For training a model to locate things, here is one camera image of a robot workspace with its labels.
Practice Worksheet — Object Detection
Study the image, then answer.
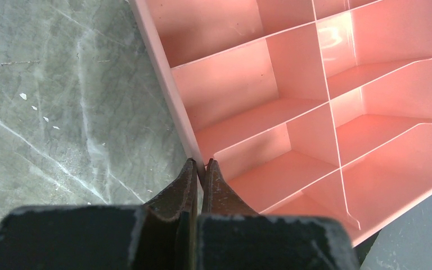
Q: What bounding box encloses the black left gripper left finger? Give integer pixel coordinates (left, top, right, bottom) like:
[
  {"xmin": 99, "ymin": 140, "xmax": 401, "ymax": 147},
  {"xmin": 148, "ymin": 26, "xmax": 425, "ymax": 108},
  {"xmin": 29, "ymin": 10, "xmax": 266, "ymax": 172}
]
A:
[{"xmin": 0, "ymin": 159, "xmax": 197, "ymax": 269}]

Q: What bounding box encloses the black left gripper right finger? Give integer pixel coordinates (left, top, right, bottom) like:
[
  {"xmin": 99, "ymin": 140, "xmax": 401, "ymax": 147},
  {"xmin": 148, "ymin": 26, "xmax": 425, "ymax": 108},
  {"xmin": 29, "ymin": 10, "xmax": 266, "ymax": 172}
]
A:
[{"xmin": 197, "ymin": 159, "xmax": 359, "ymax": 269}]

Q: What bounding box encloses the pink compartment tray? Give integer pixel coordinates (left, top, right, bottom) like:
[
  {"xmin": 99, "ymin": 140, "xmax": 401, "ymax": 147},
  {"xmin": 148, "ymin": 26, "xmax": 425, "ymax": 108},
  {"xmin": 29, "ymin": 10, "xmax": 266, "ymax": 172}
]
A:
[{"xmin": 130, "ymin": 1, "xmax": 432, "ymax": 245}]

